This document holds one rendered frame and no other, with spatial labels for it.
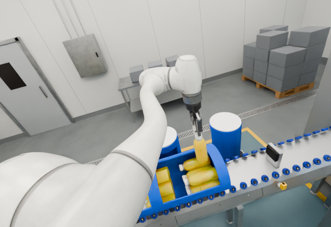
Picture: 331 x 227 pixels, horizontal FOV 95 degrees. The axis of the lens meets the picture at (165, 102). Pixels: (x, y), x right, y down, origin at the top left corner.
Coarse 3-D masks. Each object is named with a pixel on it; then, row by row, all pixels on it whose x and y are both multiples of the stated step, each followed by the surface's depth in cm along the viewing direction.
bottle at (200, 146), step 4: (196, 140) 84; (200, 140) 83; (204, 140) 85; (196, 144) 84; (200, 144) 83; (204, 144) 84; (196, 148) 85; (200, 148) 84; (204, 148) 84; (196, 152) 87; (200, 152) 85; (204, 152) 86; (196, 156) 90; (200, 156) 87; (204, 156) 87; (200, 160) 89; (204, 160) 89
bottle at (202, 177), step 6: (210, 168) 94; (192, 174) 93; (198, 174) 92; (204, 174) 91; (210, 174) 91; (216, 174) 91; (192, 180) 91; (198, 180) 90; (204, 180) 90; (210, 180) 91
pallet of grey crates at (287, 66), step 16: (272, 32) 307; (288, 32) 292; (304, 32) 268; (320, 32) 262; (256, 48) 333; (272, 48) 302; (288, 48) 288; (304, 48) 271; (320, 48) 277; (256, 64) 348; (272, 64) 305; (288, 64) 278; (304, 64) 287; (256, 80) 362; (272, 80) 316; (288, 80) 296; (304, 80) 306
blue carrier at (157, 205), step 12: (180, 156) 108; (192, 156) 111; (216, 156) 90; (156, 168) 110; (168, 168) 111; (216, 168) 86; (156, 180) 86; (180, 180) 109; (228, 180) 86; (156, 192) 84; (180, 192) 103; (204, 192) 86; (216, 192) 89; (156, 204) 84; (168, 204) 85; (180, 204) 88; (144, 216) 88
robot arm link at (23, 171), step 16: (16, 160) 28; (32, 160) 27; (48, 160) 27; (64, 160) 28; (0, 176) 25; (16, 176) 24; (32, 176) 23; (0, 192) 22; (16, 192) 22; (0, 208) 21; (16, 208) 20; (0, 224) 20
